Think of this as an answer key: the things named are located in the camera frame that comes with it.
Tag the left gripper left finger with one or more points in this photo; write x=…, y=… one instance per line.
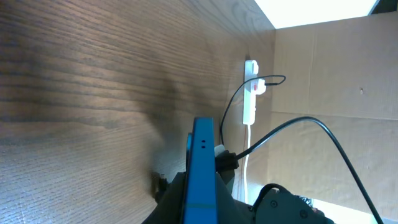
x=169, y=199

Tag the white power strip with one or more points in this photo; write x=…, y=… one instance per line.
x=249, y=104

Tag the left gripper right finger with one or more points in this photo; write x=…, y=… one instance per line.
x=229, y=210

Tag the white charger plug adapter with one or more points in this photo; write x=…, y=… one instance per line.
x=258, y=86

